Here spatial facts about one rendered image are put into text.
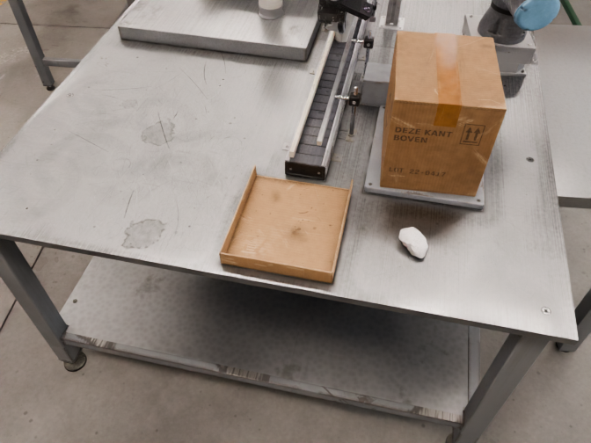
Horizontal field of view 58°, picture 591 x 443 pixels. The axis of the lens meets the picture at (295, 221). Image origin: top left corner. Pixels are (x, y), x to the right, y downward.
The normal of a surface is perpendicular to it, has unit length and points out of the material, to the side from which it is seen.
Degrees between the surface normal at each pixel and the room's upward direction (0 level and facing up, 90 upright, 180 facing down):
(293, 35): 0
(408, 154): 90
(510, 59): 90
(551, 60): 0
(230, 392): 0
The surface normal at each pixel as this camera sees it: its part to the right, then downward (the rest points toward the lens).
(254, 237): 0.00, -0.66
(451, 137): -0.15, 0.74
